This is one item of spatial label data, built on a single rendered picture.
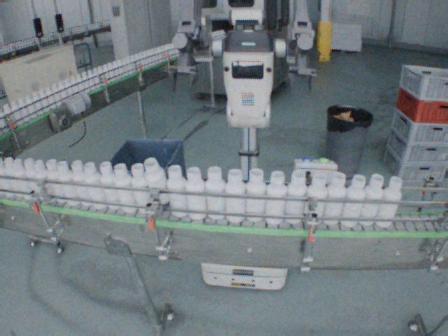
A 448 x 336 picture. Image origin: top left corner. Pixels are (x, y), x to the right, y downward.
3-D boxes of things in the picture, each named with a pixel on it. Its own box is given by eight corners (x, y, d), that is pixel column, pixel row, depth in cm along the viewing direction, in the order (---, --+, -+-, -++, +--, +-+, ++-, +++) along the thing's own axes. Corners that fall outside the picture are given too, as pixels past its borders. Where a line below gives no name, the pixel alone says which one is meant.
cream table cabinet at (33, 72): (67, 108, 503) (53, 47, 440) (86, 111, 479) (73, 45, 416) (18, 133, 420) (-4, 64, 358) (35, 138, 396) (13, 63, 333)
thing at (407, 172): (396, 183, 268) (402, 164, 257) (381, 162, 303) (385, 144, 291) (443, 181, 265) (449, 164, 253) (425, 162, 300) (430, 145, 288)
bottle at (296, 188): (305, 221, 89) (313, 177, 80) (289, 227, 87) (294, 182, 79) (296, 210, 94) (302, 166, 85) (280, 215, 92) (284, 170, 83)
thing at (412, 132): (408, 144, 244) (414, 123, 232) (389, 126, 279) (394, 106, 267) (456, 145, 242) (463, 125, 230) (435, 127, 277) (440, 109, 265)
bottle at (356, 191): (335, 217, 89) (345, 174, 81) (351, 214, 90) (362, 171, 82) (344, 230, 84) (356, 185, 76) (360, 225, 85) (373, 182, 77)
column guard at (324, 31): (317, 61, 745) (319, 21, 686) (315, 58, 778) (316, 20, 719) (331, 62, 739) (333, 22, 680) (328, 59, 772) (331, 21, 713)
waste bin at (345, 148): (322, 182, 276) (331, 120, 243) (316, 158, 314) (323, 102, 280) (365, 184, 270) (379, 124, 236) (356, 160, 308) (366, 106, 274)
